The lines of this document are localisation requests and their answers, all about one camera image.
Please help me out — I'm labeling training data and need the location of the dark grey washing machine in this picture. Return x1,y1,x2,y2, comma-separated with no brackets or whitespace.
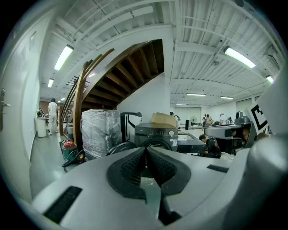
134,122,179,152

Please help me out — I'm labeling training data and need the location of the brown wooden staircase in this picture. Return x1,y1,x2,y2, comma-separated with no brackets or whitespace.
58,39,165,146

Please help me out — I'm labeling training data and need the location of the white pedestal cabinet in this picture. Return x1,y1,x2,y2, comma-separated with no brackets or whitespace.
36,116,49,138

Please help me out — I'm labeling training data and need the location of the flattened cardboard box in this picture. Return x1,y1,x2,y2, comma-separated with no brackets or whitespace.
151,112,177,128

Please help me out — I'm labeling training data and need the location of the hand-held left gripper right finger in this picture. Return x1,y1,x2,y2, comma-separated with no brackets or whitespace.
147,147,234,222

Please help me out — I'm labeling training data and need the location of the black vacuum hose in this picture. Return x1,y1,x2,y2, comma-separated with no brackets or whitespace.
62,150,86,168

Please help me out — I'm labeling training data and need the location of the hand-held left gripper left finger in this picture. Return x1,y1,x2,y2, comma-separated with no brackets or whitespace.
31,147,164,230

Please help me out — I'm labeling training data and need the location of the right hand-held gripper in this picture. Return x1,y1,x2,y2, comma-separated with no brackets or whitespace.
203,101,270,155

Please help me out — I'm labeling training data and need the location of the red and green bucket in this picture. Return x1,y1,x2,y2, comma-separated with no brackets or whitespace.
59,138,78,161

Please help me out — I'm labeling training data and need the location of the plastic-wrapped appliance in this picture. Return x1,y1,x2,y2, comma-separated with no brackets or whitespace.
81,109,123,160

